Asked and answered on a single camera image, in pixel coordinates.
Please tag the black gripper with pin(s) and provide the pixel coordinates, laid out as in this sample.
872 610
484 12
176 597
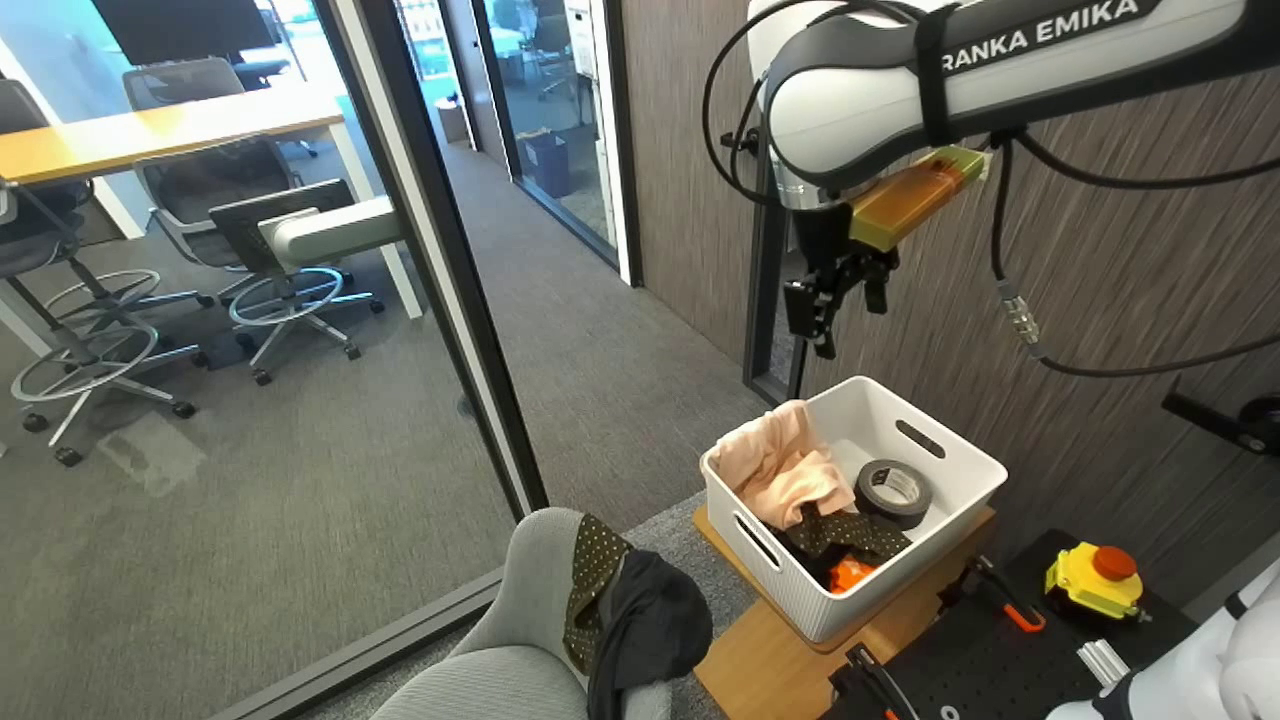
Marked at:
824 247

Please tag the black clothing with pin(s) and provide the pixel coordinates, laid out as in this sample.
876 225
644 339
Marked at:
653 621

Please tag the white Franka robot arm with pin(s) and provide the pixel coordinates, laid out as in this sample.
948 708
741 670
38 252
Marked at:
853 94

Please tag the grey upholstered chair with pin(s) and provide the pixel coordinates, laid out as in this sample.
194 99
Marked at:
534 594

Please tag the white plastic bin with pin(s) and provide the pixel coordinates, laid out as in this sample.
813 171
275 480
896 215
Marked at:
864 414

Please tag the peach cloth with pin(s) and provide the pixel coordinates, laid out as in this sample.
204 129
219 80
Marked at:
795 480

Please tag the dark dotted cloth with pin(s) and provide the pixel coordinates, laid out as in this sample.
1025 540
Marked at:
593 564
864 537

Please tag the small black cloth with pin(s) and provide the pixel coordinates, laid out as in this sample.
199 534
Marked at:
804 546

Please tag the orange cloth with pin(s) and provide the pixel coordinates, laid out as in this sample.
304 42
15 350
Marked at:
848 572

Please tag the black framed glass door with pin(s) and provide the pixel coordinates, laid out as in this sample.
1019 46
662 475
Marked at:
622 133

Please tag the yellow emergency stop button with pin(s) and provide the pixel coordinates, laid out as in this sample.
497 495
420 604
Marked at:
1086 583

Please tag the black perforated board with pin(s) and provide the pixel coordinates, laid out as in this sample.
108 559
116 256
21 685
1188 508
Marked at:
985 666

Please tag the aluminium extrusion piece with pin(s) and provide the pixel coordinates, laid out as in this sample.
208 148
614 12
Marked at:
1105 661

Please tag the wooden top white desk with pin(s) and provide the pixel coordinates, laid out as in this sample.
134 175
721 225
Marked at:
160 133

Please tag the grey duct tape roll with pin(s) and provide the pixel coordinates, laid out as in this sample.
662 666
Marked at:
922 505

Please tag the black bracket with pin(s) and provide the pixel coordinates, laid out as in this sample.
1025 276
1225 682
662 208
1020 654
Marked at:
1233 421

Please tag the black door frame post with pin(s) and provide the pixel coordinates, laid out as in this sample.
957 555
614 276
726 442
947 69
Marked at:
442 252

